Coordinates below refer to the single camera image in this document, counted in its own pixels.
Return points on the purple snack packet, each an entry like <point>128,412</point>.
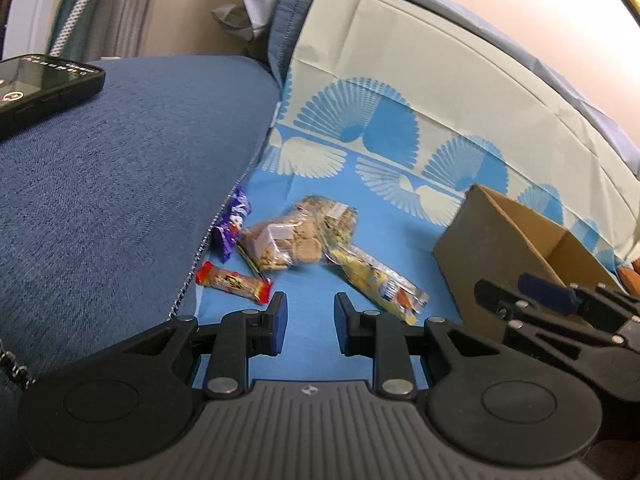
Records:
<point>232,220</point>

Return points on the grey patterned pole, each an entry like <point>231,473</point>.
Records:
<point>82,0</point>

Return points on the white curtain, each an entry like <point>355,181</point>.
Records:
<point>135,5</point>

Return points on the clear bag of biscuits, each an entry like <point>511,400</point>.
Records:
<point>290,242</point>

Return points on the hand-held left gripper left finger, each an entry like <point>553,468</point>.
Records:
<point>280,320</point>

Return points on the blue denim pillow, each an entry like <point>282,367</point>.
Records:
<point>287,30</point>

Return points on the blue sofa cushion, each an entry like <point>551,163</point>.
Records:
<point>125,185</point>

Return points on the red snack bar packet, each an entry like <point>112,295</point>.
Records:
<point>230,280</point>

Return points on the blue fan-print bed sheet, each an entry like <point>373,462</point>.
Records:
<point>400,60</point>

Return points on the clear granola bar packet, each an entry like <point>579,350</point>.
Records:
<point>325,215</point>

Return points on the brown cardboard box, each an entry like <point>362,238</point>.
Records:
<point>480,245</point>

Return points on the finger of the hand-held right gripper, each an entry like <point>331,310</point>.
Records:
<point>492,295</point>
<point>545,292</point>

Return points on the black smartphone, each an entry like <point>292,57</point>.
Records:
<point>45,85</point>

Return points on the yellow snack packet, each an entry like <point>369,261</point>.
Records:
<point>365,275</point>

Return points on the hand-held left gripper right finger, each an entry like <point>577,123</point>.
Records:
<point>342,320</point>

